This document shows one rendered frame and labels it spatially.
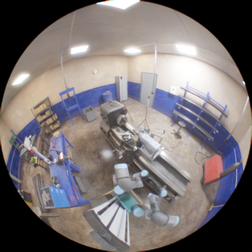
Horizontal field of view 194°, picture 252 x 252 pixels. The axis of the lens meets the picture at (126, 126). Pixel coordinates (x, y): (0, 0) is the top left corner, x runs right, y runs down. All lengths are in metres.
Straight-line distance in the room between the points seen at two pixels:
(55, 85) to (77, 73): 1.34
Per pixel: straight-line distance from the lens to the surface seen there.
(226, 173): 2.92
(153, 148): 1.27
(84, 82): 4.68
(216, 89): 3.87
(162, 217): 0.77
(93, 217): 0.48
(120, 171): 0.64
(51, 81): 4.79
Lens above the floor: 2.18
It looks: 42 degrees down
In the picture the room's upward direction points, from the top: 1 degrees counter-clockwise
